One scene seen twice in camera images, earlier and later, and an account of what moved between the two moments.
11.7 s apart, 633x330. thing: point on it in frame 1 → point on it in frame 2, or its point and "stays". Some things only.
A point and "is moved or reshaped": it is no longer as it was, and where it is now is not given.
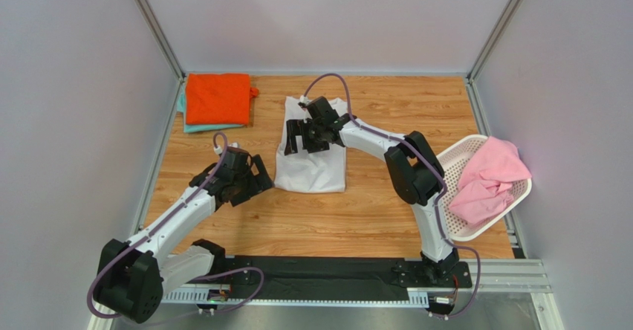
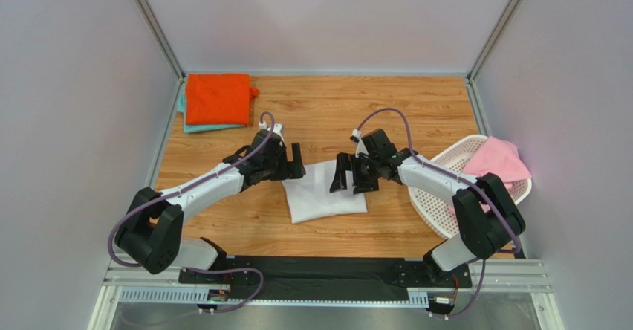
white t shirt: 319,172 is moved or reshaped
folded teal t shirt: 189,128 stays
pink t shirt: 485,184 stays
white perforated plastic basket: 452,159 stays
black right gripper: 306,134 → 354,172
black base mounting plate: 312,279 stays
